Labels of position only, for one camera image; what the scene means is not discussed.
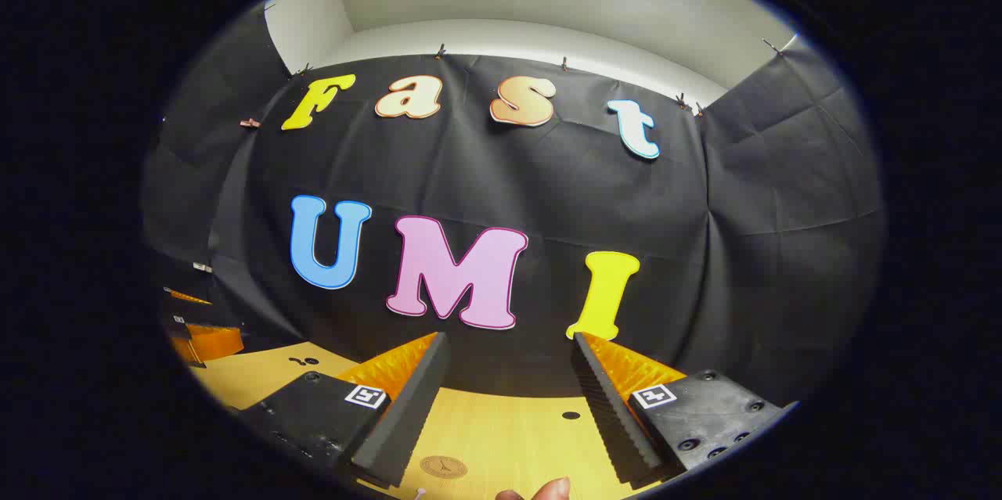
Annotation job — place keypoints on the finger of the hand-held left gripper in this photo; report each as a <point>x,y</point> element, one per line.
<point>215,343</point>
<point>188,296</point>

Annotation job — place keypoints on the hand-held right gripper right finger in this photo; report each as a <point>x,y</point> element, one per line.
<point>607,414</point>

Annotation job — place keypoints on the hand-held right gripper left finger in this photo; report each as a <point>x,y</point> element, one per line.
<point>415,406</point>

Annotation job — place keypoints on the round cork coaster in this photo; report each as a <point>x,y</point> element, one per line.
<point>443,467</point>

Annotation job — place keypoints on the wooden desktop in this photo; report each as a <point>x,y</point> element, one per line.
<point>509,437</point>

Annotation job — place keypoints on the black backdrop cloth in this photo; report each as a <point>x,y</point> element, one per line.
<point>548,187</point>

